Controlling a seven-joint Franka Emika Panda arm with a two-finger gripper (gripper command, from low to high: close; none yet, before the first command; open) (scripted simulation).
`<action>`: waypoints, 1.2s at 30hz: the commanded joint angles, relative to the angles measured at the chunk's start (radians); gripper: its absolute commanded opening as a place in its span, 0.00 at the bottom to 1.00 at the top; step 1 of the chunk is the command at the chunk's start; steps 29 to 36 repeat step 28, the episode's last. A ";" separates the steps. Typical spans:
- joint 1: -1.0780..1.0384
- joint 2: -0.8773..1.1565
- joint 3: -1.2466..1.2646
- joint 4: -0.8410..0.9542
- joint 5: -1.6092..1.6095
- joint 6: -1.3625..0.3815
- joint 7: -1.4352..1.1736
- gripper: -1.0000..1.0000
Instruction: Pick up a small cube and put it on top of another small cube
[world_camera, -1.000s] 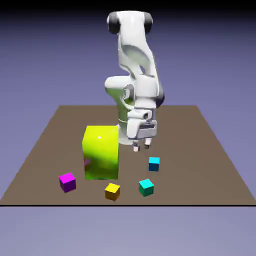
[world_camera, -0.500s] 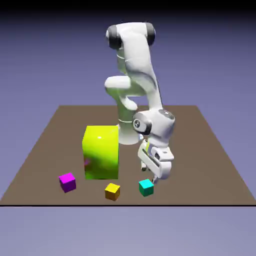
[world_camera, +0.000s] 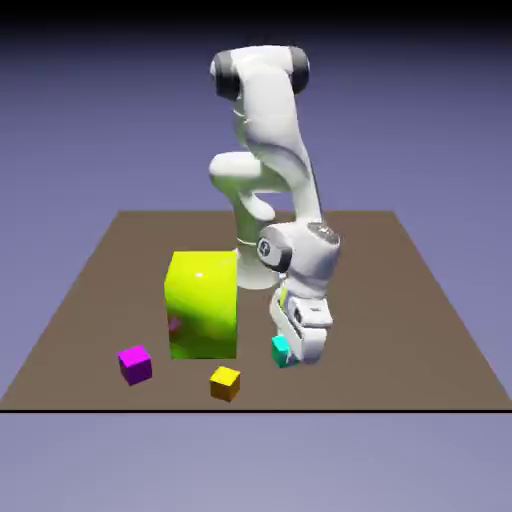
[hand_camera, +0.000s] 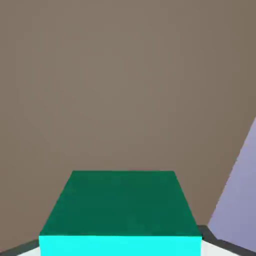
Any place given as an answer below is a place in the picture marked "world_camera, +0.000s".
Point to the small yellow cube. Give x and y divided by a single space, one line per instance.
225 383

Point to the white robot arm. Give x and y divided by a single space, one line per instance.
276 132

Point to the small magenta cube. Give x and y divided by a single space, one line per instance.
135 364

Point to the small cyan cube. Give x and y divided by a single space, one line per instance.
280 348

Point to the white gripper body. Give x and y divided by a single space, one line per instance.
308 340

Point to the large lime green box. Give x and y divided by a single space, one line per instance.
202 304

